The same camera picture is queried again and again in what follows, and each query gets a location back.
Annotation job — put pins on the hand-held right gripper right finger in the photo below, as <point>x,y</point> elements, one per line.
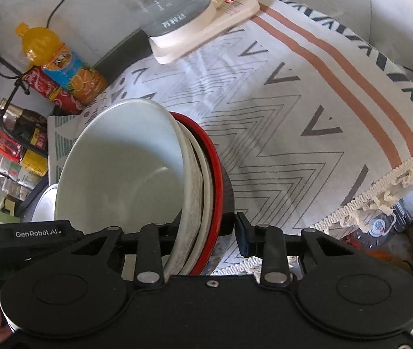
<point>244,236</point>

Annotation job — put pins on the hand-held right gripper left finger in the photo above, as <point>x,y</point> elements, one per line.
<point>148,251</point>

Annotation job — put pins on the speckled ceramic bowl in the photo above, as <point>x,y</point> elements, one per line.
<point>189,225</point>

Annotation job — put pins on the white ceramic plate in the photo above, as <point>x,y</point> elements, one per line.
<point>206,203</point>

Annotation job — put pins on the red and black bowl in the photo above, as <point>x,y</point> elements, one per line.
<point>216,189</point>

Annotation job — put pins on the white ceramic bowl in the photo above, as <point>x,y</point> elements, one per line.
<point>119,171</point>

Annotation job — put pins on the white round plate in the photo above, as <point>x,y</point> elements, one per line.
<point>46,203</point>

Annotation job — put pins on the yellow packet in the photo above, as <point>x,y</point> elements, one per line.
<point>33,161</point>

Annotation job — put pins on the red packet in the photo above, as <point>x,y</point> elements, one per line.
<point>4,147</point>

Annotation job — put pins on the dark sauce bottle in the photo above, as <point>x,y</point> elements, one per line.
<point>21,123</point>

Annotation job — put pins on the clear plastic water bottle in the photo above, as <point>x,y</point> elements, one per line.
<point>381,225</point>

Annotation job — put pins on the red cola bottle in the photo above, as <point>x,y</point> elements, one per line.
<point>46,87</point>

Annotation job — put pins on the patterned fringed tablecloth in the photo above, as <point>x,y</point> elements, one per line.
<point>301,91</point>

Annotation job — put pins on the orange juice bottle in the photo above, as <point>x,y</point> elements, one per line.
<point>64,65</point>

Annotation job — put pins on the cream kettle base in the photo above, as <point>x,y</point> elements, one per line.
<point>206,32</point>

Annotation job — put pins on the glass electric kettle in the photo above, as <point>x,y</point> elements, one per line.
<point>170,0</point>

